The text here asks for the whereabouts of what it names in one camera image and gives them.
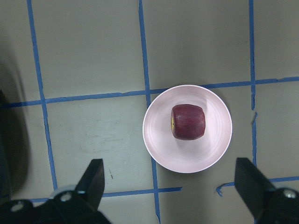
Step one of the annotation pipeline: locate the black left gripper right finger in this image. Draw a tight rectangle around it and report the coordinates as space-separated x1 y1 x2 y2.
235 158 276 220

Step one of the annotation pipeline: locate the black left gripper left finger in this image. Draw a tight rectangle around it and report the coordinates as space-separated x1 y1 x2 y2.
75 159 104 210

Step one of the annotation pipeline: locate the red apple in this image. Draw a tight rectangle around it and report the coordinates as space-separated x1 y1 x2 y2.
171 104 206 140

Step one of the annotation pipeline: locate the pink plate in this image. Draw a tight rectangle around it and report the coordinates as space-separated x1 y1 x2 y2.
142 85 233 173

